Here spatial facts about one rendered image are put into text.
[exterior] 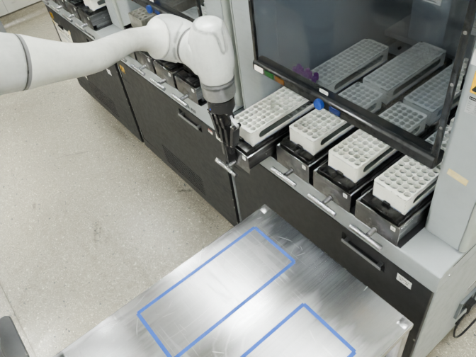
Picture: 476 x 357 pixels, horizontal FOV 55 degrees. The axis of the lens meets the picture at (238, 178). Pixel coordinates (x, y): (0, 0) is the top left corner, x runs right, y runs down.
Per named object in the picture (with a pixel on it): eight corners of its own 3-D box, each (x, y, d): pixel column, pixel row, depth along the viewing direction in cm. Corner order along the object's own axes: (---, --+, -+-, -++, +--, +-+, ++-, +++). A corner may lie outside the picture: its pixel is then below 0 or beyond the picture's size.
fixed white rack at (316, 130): (356, 97, 148) (358, 81, 143) (382, 110, 142) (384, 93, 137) (288, 142, 136) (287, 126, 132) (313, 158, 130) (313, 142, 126)
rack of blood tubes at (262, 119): (301, 91, 153) (300, 76, 149) (323, 104, 147) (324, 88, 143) (231, 134, 142) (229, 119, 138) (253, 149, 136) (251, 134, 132)
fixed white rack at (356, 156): (396, 117, 138) (398, 100, 134) (424, 132, 133) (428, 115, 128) (326, 167, 127) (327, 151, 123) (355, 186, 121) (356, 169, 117)
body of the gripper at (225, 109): (240, 95, 122) (244, 122, 128) (221, 83, 127) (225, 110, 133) (218, 108, 119) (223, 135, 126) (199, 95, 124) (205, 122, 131)
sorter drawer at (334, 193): (455, 83, 158) (460, 60, 151) (493, 99, 149) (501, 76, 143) (302, 195, 130) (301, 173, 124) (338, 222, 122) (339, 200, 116)
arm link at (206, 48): (245, 74, 118) (212, 57, 126) (238, 16, 107) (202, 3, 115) (214, 93, 114) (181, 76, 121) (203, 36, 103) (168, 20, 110)
